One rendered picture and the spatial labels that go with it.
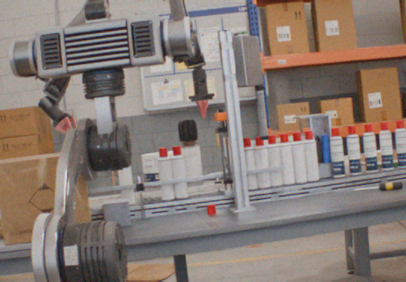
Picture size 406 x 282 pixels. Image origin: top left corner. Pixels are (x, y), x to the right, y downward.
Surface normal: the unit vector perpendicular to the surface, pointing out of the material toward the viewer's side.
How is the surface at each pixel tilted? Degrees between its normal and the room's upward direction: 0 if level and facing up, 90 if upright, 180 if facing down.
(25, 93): 90
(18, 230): 90
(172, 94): 89
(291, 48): 92
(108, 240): 51
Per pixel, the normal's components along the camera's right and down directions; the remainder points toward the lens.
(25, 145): 0.05, 0.04
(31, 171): 0.26, 0.02
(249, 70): 0.90, -0.07
